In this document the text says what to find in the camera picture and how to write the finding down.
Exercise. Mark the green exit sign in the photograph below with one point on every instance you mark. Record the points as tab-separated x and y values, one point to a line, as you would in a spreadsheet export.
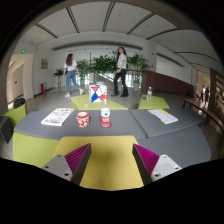
23	51

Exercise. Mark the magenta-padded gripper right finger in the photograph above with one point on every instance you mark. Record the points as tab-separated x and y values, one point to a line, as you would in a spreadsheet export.
165	165

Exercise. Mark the small lime green ottoman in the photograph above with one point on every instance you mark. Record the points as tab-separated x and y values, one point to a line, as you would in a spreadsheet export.
158	103

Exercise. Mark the white red blue patterned cube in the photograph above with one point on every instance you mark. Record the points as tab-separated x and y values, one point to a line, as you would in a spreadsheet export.
96	93

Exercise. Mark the black backpack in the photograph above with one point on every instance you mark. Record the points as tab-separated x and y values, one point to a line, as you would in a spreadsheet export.
19	102

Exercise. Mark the long lime green bench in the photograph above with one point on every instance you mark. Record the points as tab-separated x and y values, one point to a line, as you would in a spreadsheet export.
116	106

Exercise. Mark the group of green potted plants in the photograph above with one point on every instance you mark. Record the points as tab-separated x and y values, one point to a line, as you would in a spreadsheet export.
103	65

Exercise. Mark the gold framed wall picture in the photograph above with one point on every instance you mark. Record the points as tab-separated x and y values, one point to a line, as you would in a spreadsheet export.
44	63

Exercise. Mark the red fire extinguisher box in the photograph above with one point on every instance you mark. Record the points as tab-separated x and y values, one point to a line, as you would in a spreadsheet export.
43	88

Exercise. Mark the brown wooden bench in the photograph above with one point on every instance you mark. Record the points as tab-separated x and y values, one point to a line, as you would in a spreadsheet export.
203	111

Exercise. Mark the small clear plastic bottle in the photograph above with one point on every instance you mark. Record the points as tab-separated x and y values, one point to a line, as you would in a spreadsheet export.
149	95

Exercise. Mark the white printed magazine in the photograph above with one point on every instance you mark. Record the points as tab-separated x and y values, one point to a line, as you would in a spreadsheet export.
57	116

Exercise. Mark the person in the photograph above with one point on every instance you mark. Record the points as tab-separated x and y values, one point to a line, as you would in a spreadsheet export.
202	93
121	66
71	71

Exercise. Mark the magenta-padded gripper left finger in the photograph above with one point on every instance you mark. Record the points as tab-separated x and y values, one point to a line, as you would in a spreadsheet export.
58	165

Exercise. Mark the yellow white leaflet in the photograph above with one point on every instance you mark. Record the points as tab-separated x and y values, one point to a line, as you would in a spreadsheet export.
163	116

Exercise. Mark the clear red-capped water bottle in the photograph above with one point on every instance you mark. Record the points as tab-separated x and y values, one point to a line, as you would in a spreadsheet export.
105	115

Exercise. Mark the red white floral cup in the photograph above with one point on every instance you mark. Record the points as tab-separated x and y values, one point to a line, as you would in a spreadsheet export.
83	120

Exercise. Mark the lime green seat block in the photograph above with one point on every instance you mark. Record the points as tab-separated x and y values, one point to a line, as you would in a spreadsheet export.
16	115

